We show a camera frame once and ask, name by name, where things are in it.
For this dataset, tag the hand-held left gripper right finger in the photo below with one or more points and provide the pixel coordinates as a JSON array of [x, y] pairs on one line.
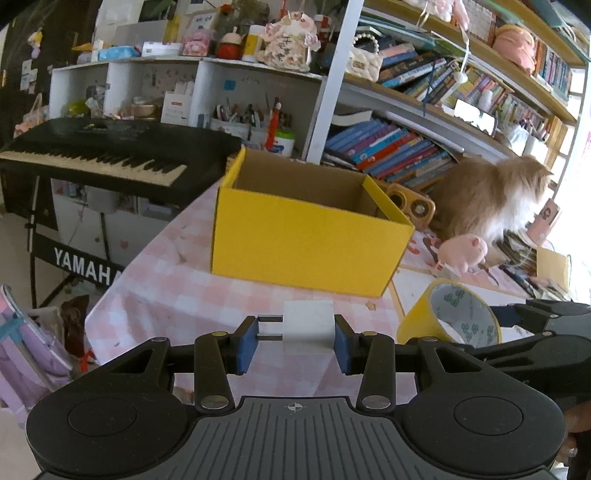
[[344, 345]]

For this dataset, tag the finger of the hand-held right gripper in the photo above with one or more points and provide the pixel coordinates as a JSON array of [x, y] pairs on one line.
[[508, 348], [531, 314]]

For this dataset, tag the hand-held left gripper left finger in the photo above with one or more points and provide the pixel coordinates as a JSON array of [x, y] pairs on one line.
[[247, 345]]

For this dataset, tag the white charger plug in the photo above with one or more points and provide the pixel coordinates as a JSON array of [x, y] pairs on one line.
[[307, 325]]

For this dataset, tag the yellow tape roll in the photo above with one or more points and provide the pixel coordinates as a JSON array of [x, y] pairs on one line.
[[415, 318]]

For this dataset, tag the yellow cardboard box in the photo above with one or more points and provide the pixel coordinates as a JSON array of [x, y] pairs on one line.
[[300, 244]]

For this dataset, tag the pile of magazines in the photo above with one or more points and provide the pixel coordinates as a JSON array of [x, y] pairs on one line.
[[526, 267]]

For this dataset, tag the tan cardboard piece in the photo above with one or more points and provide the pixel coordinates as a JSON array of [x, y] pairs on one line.
[[552, 264]]

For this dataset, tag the pink checkered tablecloth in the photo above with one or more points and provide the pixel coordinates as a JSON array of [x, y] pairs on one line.
[[175, 295]]

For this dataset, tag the pink plush toy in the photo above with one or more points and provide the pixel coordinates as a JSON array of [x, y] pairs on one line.
[[464, 251]]

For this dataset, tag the fluffy orange white cat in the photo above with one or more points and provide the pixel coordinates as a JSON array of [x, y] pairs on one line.
[[489, 198]]

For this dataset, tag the white storage cabinet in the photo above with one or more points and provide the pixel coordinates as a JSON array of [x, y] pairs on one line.
[[134, 230]]

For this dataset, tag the dark brown furry thing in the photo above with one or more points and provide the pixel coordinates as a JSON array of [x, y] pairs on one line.
[[76, 323]]

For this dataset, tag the black keyboard stand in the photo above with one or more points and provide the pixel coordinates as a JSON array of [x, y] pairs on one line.
[[69, 263]]

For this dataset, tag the wooden bookshelf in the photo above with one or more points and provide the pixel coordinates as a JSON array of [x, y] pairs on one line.
[[521, 115]]

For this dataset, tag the row of colourful books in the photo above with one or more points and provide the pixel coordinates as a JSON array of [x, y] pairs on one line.
[[392, 147]]

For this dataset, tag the white jar with green lid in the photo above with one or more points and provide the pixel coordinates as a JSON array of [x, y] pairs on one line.
[[284, 144]]

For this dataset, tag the purple pink bag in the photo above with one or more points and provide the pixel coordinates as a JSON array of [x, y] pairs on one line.
[[27, 350]]

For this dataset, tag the white pen holder with pens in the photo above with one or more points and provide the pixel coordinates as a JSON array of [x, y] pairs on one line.
[[231, 124]]

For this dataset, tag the black electronic keyboard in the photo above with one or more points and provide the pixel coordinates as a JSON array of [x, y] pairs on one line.
[[115, 152]]

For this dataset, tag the row of upright books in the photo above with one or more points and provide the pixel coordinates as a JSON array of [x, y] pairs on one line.
[[461, 83]]

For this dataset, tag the white organizer box red label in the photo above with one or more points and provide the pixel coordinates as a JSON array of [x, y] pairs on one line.
[[176, 108]]

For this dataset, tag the large pink plush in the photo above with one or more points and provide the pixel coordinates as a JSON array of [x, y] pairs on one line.
[[512, 46]]

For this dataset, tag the white beaded handbag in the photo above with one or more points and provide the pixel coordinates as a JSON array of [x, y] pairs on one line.
[[364, 62]]

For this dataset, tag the white cubby shelf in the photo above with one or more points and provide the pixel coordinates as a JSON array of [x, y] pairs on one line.
[[138, 83]]

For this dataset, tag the red white doll figure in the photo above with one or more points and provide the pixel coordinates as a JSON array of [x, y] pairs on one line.
[[229, 46]]

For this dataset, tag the yellow white canister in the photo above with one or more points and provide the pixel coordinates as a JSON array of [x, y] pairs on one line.
[[253, 44]]

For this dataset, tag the pink gift box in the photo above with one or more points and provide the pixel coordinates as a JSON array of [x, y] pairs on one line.
[[198, 44]]

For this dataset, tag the blue tissue pack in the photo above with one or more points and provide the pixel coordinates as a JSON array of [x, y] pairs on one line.
[[115, 53]]

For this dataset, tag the white shelf post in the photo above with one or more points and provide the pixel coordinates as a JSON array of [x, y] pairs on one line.
[[330, 83]]

